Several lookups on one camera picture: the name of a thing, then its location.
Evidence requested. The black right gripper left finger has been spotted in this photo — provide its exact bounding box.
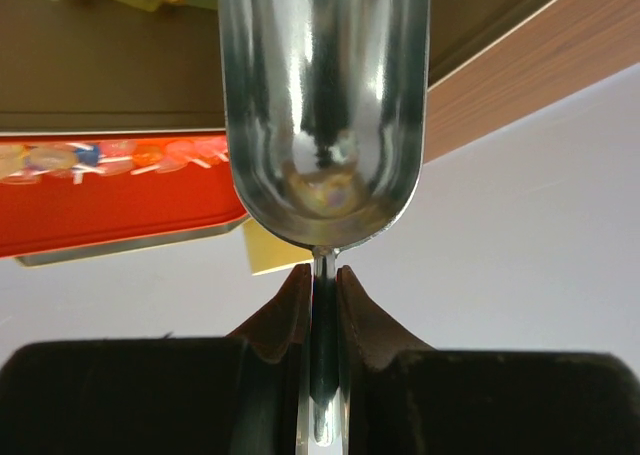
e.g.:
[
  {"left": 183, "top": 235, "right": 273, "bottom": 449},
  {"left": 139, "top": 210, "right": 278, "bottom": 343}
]
[{"left": 1, "top": 265, "right": 311, "bottom": 454}]

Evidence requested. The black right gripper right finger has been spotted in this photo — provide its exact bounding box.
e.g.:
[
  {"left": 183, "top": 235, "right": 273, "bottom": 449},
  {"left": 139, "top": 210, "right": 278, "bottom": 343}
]
[{"left": 337, "top": 267, "right": 639, "bottom": 454}]

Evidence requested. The gold tin of lollipops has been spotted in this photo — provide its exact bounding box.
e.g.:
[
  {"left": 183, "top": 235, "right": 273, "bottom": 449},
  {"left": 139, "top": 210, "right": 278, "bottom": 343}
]
[{"left": 242, "top": 219, "right": 312, "bottom": 276}]

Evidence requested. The orange tin of lollipops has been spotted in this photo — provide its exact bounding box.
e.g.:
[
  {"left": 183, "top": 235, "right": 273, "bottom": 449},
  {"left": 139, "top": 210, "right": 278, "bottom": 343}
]
[{"left": 1, "top": 131, "right": 247, "bottom": 258}]

